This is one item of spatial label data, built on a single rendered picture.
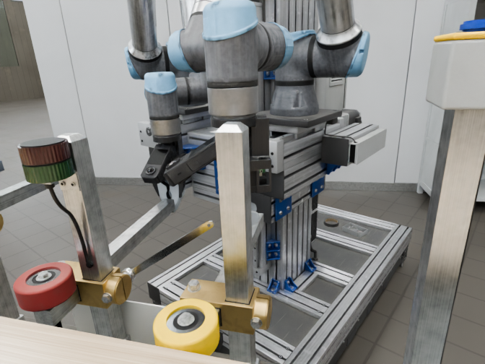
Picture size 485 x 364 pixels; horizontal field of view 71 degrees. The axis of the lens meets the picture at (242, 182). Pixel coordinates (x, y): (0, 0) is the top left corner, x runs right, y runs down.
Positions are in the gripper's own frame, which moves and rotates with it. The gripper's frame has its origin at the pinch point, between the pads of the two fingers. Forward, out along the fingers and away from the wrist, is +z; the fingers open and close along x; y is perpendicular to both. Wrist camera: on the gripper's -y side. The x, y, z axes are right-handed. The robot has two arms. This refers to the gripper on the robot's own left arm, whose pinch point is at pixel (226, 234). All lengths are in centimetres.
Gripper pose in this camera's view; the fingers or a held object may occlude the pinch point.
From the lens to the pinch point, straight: 58.9
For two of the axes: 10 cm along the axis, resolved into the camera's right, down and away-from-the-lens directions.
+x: -0.9, -3.4, 9.4
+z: 0.4, 9.4, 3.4
